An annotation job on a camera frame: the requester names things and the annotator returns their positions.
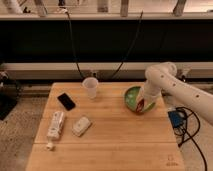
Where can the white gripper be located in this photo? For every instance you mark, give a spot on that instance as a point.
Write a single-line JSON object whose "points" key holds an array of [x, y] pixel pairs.
{"points": [[148, 94]]}

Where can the red pepper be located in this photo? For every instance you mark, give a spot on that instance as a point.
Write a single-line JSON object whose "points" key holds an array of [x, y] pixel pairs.
{"points": [[140, 105]]}

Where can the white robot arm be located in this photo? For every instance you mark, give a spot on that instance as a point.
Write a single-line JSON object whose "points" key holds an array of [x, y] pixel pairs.
{"points": [[163, 77]]}

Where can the green ceramic bowl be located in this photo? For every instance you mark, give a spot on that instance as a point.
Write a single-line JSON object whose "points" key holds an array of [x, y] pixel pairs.
{"points": [[130, 99]]}

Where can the blue device on floor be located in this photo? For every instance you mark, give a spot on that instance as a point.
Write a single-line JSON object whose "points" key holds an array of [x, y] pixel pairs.
{"points": [[175, 118]]}

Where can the translucent plastic cup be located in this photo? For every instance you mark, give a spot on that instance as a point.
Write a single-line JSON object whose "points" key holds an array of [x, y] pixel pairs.
{"points": [[90, 84]]}

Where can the white rectangular box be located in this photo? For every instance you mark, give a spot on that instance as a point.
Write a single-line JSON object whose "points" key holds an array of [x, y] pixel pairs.
{"points": [[81, 125]]}

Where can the black smartphone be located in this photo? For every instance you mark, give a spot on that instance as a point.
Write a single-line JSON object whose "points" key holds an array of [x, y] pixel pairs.
{"points": [[66, 101]]}

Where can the white remote control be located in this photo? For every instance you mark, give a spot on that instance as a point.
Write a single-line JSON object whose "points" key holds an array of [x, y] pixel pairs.
{"points": [[56, 125]]}

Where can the small white cap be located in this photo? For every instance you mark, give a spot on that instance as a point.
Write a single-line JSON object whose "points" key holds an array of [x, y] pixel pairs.
{"points": [[50, 146]]}

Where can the black object at left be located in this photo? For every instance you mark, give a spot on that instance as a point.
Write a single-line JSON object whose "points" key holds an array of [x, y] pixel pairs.
{"points": [[7, 102]]}

